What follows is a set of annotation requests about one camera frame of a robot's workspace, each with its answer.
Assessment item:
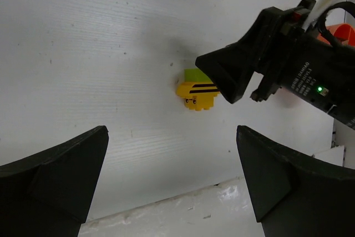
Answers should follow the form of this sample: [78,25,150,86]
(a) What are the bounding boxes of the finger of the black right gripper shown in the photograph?
[195,33,262,104]

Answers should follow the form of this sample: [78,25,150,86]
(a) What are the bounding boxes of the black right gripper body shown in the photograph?
[251,0,354,129]

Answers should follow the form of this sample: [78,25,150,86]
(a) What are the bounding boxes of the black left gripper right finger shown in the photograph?
[236,125,354,236]

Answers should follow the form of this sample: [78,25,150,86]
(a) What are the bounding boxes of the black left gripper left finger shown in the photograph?
[1,125,109,236]

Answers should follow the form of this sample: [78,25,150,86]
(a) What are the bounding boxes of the lime green sloped lego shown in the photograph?
[184,68,212,83]

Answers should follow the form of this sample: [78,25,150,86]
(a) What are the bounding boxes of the yellow striped lego piece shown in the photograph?
[176,82,220,111]

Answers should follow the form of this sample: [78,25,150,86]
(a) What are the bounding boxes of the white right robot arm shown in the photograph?
[195,0,354,128]

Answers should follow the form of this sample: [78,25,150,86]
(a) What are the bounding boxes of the orange divided round container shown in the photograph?
[326,23,355,47]

